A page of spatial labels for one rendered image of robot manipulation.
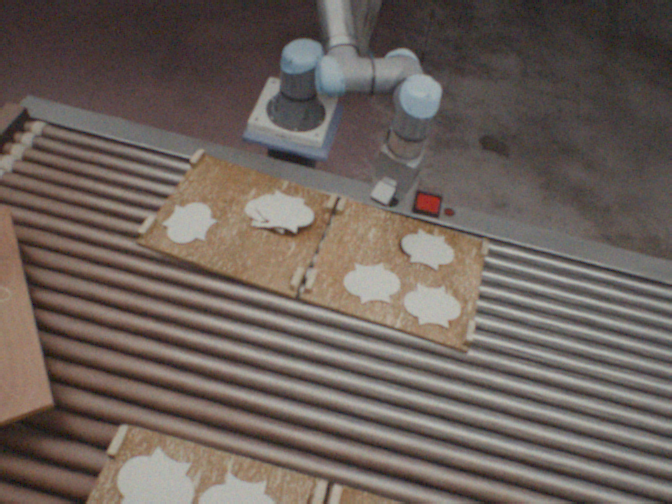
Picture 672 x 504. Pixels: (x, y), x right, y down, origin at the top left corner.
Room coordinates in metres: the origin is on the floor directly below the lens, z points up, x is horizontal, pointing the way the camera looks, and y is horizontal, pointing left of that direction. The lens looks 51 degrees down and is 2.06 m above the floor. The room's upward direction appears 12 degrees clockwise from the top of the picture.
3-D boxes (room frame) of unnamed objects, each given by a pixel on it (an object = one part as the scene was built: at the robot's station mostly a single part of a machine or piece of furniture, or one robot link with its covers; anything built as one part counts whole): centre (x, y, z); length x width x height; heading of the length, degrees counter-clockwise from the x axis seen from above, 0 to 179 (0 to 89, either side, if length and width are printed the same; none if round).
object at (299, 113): (1.45, 0.22, 0.96); 0.15 x 0.15 x 0.10
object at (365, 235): (0.90, -0.16, 0.93); 0.41 x 0.35 x 0.02; 83
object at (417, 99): (0.94, -0.09, 1.38); 0.09 x 0.08 x 0.11; 18
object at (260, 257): (0.95, 0.25, 0.93); 0.41 x 0.35 x 0.02; 81
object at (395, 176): (0.92, -0.08, 1.23); 0.12 x 0.09 x 0.16; 157
